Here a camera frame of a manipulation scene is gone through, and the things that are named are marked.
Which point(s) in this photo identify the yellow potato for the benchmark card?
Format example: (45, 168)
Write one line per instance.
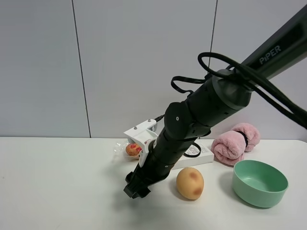
(190, 183)

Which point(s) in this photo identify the green plastic bowl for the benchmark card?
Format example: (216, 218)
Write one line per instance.
(258, 183)

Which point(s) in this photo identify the white cardboard box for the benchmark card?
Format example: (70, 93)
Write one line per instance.
(198, 153)

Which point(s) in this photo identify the rolled pink towel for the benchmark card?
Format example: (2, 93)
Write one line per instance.
(231, 146)

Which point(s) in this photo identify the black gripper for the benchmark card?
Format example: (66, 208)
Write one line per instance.
(139, 180)

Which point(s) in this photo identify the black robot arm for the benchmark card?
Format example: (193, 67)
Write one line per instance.
(225, 90)

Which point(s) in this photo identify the wrapped fruit tart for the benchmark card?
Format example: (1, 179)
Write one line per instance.
(127, 151)

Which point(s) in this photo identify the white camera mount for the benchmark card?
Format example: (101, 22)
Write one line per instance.
(143, 134)

